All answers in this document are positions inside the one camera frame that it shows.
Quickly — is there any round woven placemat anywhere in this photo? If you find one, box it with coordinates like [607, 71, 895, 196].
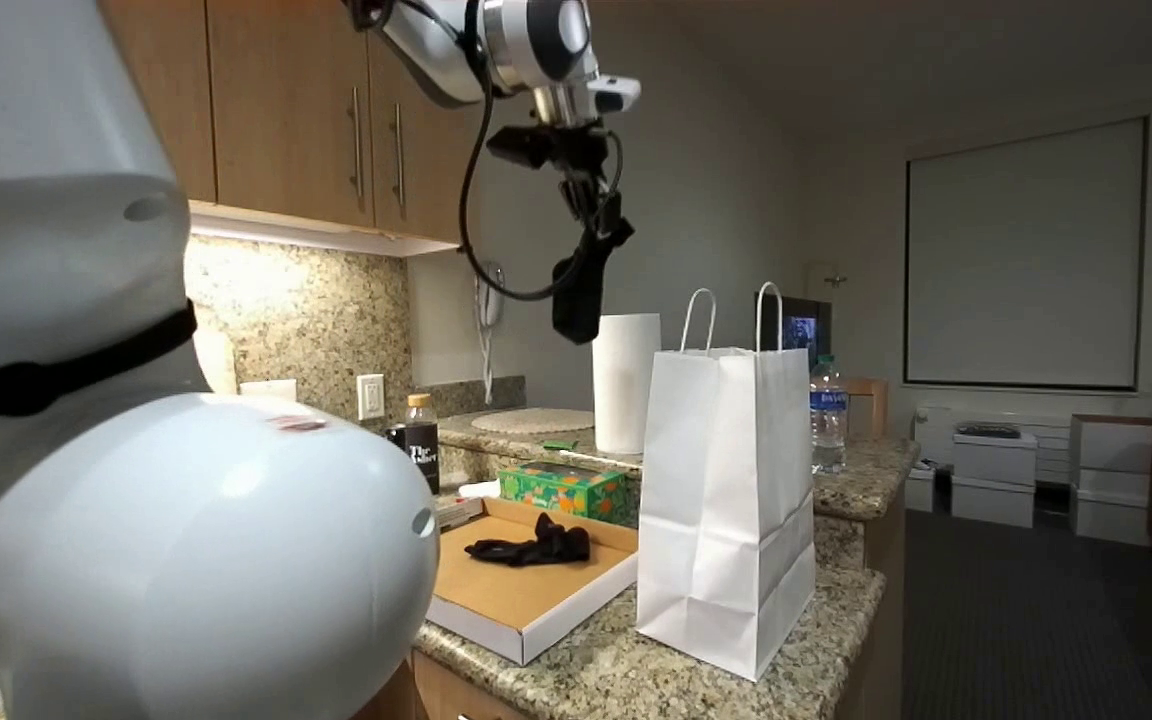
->
[468, 404, 598, 441]

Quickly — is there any white storage box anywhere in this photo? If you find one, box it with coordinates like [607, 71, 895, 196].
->
[1066, 413, 1152, 550]
[946, 422, 1038, 489]
[946, 471, 1038, 531]
[904, 457, 939, 516]

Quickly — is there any wooden counter base cabinet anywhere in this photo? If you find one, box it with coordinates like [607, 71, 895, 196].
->
[366, 647, 530, 720]

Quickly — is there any black ankle sock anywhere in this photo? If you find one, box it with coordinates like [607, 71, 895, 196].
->
[462, 513, 596, 567]
[547, 233, 631, 350]

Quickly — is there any wooden wall cabinet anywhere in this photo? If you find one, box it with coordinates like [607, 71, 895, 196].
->
[100, 0, 478, 256]

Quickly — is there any cardboard cover box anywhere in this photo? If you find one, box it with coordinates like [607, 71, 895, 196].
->
[425, 495, 643, 670]

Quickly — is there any small lit screen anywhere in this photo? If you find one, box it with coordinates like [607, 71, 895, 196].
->
[780, 293, 836, 363]

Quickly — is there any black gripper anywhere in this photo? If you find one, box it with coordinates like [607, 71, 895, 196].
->
[559, 155, 634, 264]

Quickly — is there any blue capped water bottle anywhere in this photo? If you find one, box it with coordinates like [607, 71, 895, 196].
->
[809, 369, 853, 478]

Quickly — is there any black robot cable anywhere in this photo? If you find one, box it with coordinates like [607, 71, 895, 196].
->
[452, 0, 631, 304]

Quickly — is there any white paper towel roll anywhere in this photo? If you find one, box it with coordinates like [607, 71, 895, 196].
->
[588, 307, 663, 457]

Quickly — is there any white projector screen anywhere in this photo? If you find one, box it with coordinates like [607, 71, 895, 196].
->
[901, 113, 1152, 393]

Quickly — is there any wooden dining chair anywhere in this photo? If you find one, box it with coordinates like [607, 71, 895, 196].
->
[838, 374, 895, 443]

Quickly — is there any white paper bag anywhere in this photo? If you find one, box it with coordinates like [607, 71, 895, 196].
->
[631, 276, 818, 680]

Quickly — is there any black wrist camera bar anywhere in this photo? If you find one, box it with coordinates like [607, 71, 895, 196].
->
[484, 122, 612, 174]

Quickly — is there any dark sauce bottle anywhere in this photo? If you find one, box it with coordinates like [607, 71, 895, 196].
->
[389, 387, 442, 495]

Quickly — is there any green tissue box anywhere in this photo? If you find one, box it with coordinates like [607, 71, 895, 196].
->
[495, 460, 643, 527]

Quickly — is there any white wall outlet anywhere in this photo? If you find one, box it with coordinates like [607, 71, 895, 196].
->
[235, 378, 301, 404]
[352, 369, 389, 422]

